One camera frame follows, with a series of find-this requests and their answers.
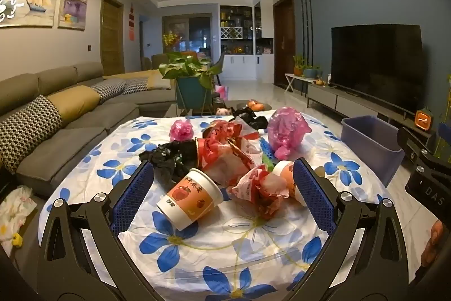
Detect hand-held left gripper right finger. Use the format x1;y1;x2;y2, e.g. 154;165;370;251
289;157;411;301

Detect striped cushion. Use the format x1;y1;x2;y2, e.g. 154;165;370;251
121;77;149;95

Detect grey television cabinet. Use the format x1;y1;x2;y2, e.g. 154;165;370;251
306;80;434;146

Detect white display cabinet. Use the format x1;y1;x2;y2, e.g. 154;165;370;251
219;5;275;81

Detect white crumpled cloth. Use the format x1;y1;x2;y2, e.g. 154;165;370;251
0;185;37;246

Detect black plastic bag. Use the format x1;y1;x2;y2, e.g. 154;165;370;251
138;140;201;189
229;107;270;129

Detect light wooden door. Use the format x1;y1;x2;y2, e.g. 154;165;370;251
100;0;125;76

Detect dark wooden door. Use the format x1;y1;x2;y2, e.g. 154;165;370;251
273;0;296;86

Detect potted plant in teal pot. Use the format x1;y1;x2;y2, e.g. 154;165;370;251
158;52;221;116

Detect large pink plastic bag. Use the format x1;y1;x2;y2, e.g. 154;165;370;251
267;107;312;161

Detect plant in orange pot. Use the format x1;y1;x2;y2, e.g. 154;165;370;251
292;55;306;76

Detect black television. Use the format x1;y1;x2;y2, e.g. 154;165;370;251
330;25;425;115

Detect grey patterned cushion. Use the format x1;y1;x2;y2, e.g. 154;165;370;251
90;79;127;105

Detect white fruit print paper cup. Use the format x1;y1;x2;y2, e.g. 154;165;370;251
156;168;224;231

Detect dark coffee table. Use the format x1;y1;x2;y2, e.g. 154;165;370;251
169;98;273;118

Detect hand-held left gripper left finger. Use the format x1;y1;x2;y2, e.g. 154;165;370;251
37;160;156;301

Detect houndstooth cushion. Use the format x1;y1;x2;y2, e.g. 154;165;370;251
0;95;63;175

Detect yellow cushion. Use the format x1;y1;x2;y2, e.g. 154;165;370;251
46;85;101;122

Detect yellow metal plant stand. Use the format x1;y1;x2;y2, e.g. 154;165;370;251
435;140;451;161

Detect grey dining chair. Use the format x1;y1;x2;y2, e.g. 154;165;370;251
211;54;226;83

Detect white folding stand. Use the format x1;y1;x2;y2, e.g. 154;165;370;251
285;73;314;93

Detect red white wrapper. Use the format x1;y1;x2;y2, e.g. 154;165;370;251
227;165;289;221
206;121;263;175

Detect blue floral tablecloth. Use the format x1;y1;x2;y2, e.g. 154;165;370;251
38;111;388;301

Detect yellow flowers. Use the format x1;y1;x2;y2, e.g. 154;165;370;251
163;31;182;49

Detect orange print paper cup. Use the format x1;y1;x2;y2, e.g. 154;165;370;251
273;160;309;207

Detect orange small clock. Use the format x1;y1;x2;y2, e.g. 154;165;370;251
414;107;433;130

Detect purple plastic bin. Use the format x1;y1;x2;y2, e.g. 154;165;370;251
341;116;406;186

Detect purple abstract painting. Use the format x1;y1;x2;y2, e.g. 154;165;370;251
57;0;90;30

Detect person's right hand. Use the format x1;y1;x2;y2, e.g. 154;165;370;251
421;219;447;275

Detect small pink plastic bag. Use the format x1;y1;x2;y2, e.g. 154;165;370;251
169;119;195;142

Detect grey sofa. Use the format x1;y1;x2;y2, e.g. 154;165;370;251
0;62;177;196

